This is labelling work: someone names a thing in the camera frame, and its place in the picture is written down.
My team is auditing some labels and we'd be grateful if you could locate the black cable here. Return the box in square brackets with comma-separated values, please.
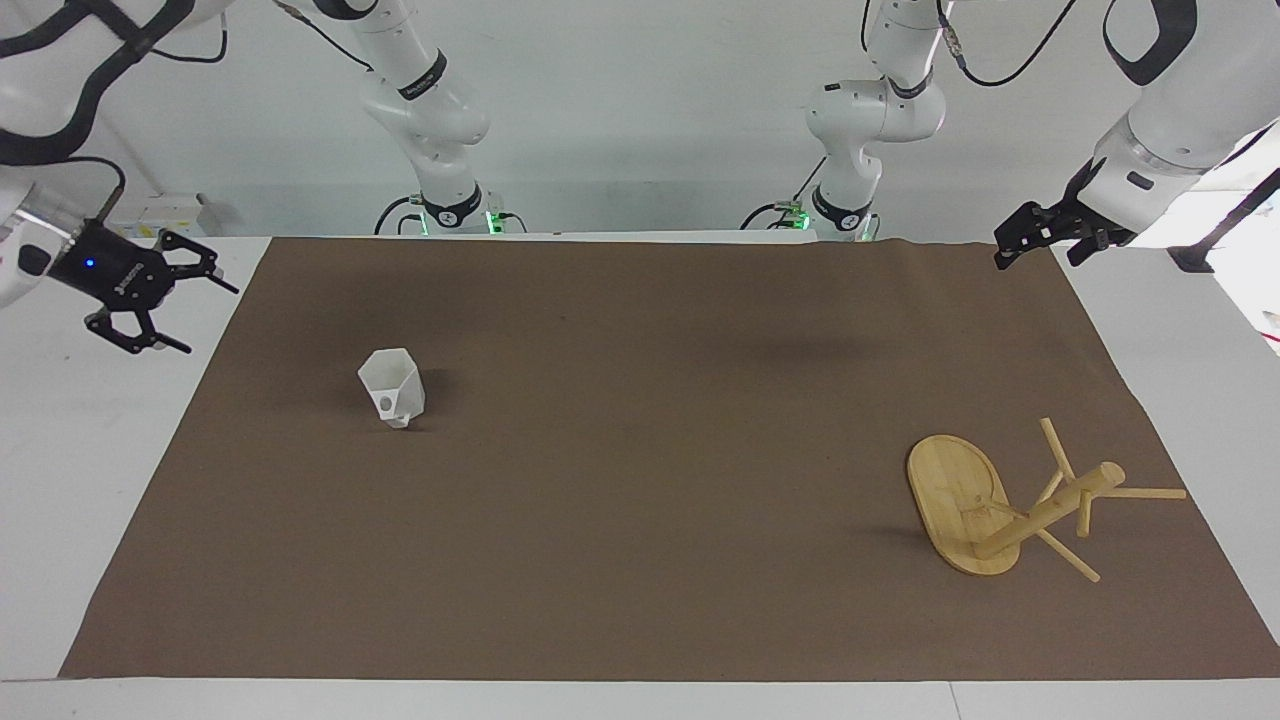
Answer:
[374, 194, 425, 237]
[58, 155, 128, 229]
[740, 155, 829, 232]
[275, 0, 376, 73]
[150, 18, 229, 66]
[936, 0, 1083, 89]

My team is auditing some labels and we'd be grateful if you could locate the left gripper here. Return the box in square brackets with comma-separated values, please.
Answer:
[993, 157, 1138, 272]

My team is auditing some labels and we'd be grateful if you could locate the white faceted cup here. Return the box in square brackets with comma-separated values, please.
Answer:
[357, 347, 427, 430]

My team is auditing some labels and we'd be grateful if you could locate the wooden cup rack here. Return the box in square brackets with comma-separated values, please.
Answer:
[906, 416, 1189, 585]

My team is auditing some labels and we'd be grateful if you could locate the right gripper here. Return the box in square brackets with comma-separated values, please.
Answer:
[44, 220, 241, 356]

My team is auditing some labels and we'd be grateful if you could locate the black stand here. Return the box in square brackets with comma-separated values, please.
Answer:
[1168, 168, 1280, 274]

